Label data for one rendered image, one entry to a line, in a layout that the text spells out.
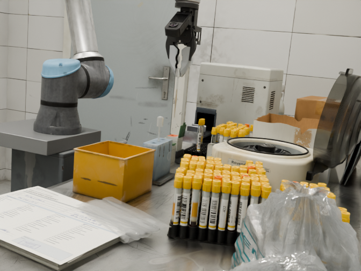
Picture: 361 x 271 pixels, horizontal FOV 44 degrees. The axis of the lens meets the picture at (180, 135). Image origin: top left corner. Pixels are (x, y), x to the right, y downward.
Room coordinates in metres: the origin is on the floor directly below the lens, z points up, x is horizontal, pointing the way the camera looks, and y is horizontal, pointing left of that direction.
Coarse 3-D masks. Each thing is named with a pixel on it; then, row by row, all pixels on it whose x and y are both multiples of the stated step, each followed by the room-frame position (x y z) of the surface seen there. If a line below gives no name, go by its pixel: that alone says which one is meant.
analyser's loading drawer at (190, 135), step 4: (192, 124) 1.66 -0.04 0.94; (196, 124) 1.65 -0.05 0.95; (188, 128) 1.61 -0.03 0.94; (192, 128) 1.61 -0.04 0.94; (196, 128) 1.60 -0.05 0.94; (204, 128) 1.64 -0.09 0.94; (188, 132) 1.55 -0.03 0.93; (192, 132) 1.55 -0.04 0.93; (196, 132) 1.54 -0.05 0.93; (204, 132) 1.63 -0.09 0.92; (208, 132) 1.69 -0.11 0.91; (184, 136) 1.56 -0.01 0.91; (188, 136) 1.55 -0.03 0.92; (192, 136) 1.55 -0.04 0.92; (196, 136) 1.54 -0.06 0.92; (204, 136) 1.62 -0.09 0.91; (184, 140) 1.56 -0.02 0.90; (188, 140) 1.55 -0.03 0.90; (192, 140) 1.55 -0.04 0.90; (196, 140) 1.54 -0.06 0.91
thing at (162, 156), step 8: (144, 144) 1.08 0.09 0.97; (152, 144) 1.08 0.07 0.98; (160, 144) 1.08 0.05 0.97; (168, 144) 1.14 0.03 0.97; (160, 152) 1.09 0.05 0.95; (168, 152) 1.14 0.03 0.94; (160, 160) 1.09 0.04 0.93; (168, 160) 1.15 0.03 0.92; (160, 168) 1.10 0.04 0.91; (168, 168) 1.15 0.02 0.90; (160, 176) 1.10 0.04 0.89; (168, 176) 1.12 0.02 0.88; (160, 184) 1.07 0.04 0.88
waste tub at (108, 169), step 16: (96, 144) 1.02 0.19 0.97; (112, 144) 1.06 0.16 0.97; (128, 144) 1.05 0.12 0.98; (80, 160) 0.95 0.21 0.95; (96, 160) 0.93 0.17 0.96; (112, 160) 0.91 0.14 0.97; (128, 160) 0.92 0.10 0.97; (144, 160) 0.98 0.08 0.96; (80, 176) 0.95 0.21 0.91; (96, 176) 0.93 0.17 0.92; (112, 176) 0.91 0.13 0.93; (128, 176) 0.92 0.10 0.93; (144, 176) 0.98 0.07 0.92; (80, 192) 0.95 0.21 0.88; (96, 192) 0.93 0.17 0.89; (112, 192) 0.91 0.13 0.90; (128, 192) 0.92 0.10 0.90; (144, 192) 0.99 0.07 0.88
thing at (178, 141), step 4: (168, 136) 1.33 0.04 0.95; (172, 136) 1.33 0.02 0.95; (176, 136) 1.34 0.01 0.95; (172, 140) 1.33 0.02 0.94; (176, 140) 1.32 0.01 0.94; (180, 140) 1.34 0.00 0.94; (176, 144) 1.32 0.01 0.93; (180, 144) 1.34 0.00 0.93; (176, 148) 1.32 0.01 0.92; (180, 148) 1.35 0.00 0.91
